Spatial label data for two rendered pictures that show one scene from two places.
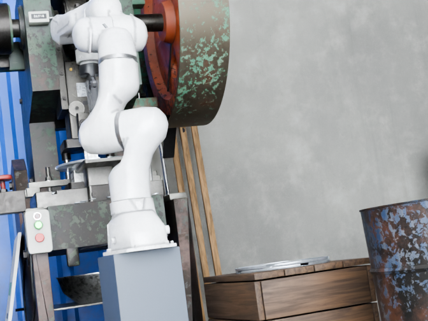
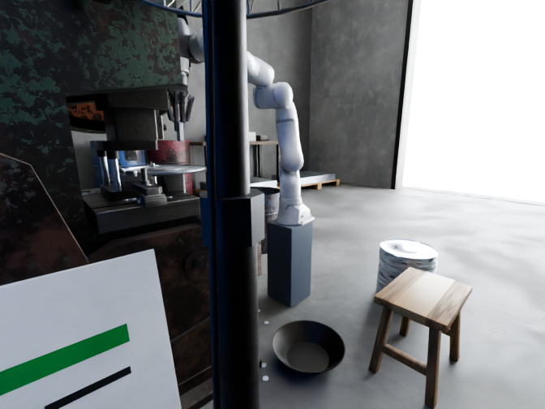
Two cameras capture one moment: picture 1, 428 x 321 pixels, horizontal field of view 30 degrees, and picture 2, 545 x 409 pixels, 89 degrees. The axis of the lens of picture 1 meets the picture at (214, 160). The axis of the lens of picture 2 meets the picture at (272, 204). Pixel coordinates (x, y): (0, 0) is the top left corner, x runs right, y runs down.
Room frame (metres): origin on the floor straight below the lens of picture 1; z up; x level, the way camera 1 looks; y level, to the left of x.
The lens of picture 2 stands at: (2.83, 1.54, 0.89)
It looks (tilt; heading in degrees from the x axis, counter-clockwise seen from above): 13 degrees down; 247
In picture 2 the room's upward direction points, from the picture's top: straight up
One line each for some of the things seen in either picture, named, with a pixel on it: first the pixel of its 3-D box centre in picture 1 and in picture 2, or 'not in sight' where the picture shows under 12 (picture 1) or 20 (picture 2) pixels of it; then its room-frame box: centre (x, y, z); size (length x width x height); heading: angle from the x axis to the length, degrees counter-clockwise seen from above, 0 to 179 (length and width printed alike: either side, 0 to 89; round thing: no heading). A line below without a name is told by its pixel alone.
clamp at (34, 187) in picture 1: (46, 181); (146, 185); (2.85, 0.61, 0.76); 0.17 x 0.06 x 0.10; 107
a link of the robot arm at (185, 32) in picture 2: not in sight; (186, 42); (2.67, 0.37, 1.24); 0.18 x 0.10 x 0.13; 18
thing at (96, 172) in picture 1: (101, 181); (179, 184); (2.74, 0.39, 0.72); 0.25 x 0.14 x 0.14; 17
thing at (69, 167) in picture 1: (97, 164); (165, 169); (2.78, 0.41, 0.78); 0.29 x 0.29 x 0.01
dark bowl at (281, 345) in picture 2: not in sight; (307, 350); (2.31, 0.69, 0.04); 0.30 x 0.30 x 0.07
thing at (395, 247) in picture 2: not in sight; (408, 248); (1.57, 0.52, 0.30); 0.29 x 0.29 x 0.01
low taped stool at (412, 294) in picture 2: not in sight; (419, 329); (1.93, 0.90, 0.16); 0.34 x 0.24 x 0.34; 21
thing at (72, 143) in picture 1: (89, 148); (125, 148); (2.91, 0.45, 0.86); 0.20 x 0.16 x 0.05; 107
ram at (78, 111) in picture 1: (86, 99); (134, 96); (2.86, 0.43, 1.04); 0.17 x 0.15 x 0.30; 17
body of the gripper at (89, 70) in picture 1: (90, 78); (178, 88); (2.71, 0.39, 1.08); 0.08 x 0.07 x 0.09; 18
